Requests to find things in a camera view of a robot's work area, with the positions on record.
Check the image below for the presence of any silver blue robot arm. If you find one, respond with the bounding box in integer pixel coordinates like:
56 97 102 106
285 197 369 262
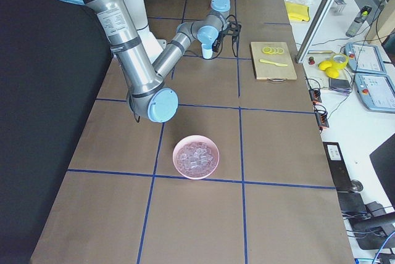
59 0 230 123

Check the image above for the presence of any pink bowl of ice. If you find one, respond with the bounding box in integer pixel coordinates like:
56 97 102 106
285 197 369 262
172 135 220 180

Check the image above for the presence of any light blue plastic cup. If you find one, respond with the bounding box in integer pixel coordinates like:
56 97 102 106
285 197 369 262
201 44 213 60

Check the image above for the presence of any bamboo cutting board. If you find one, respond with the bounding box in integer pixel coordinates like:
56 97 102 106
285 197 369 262
250 42 297 82

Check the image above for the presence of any yellow plastic knife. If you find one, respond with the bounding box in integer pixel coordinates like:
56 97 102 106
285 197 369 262
259 59 288 67

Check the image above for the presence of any lemon slice top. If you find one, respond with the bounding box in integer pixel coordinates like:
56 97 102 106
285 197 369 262
262 47 270 54

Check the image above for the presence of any lemon slice bottom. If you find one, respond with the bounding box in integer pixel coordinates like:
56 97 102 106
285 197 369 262
277 47 285 54

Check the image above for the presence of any whole yellow lemon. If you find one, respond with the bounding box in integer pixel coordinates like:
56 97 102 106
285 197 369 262
318 60 332 71

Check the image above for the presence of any yellow cloth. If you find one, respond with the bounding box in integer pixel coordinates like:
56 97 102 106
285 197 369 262
285 2 310 22

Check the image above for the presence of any yellow tape roll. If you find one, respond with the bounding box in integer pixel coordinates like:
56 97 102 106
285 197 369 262
330 54 349 70

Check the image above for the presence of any black power strip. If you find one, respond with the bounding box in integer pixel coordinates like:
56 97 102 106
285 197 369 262
323 142 352 192

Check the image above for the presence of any upper teach pendant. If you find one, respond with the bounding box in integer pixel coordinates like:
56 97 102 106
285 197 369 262
344 43 386 75

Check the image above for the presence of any teach pendant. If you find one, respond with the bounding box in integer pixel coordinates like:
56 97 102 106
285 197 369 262
344 43 386 75
354 73 394 113

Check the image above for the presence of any lower teach pendant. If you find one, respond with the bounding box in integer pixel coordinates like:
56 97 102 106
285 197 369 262
354 73 394 113

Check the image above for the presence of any black monitor corner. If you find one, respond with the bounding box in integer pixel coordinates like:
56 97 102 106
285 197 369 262
370 135 395 205

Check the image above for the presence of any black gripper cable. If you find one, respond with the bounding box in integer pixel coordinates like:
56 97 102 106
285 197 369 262
212 14 243 60

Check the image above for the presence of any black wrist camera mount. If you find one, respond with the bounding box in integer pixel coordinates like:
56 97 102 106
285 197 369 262
220 22 241 38

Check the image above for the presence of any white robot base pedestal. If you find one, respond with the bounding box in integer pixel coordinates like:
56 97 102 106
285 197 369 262
124 0 163 63

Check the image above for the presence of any aluminium frame post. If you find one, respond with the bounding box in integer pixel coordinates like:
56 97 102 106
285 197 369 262
295 0 334 64

